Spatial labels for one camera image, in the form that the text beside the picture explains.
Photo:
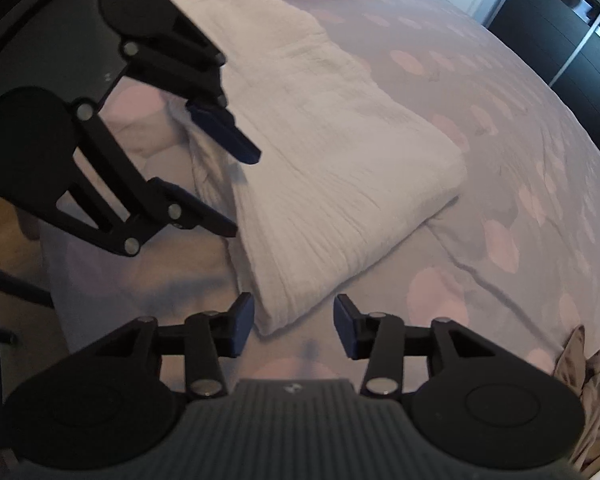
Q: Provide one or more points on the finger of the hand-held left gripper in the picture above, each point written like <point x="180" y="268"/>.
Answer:
<point x="195" y="212"/>
<point x="220" y="127"/>

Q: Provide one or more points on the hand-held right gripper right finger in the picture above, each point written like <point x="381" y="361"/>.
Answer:
<point x="345" y="330"/>

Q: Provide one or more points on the grey-brown crumpled garment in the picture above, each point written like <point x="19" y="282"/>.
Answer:
<point x="595" y="390"/>

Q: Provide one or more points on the black sliding-door wardrobe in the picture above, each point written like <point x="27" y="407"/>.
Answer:
<point x="555" y="45"/>

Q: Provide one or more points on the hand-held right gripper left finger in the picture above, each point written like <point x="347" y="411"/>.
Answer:
<point x="240" y="327"/>

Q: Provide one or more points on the large white crinkled cloth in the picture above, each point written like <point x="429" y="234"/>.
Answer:
<point x="330" y="160"/>

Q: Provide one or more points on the dark furniture frame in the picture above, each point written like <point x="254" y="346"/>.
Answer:
<point x="15" y="285"/>

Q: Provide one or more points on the grey pink-dotted bed cover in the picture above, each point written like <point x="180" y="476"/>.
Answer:
<point x="480" y="110"/>

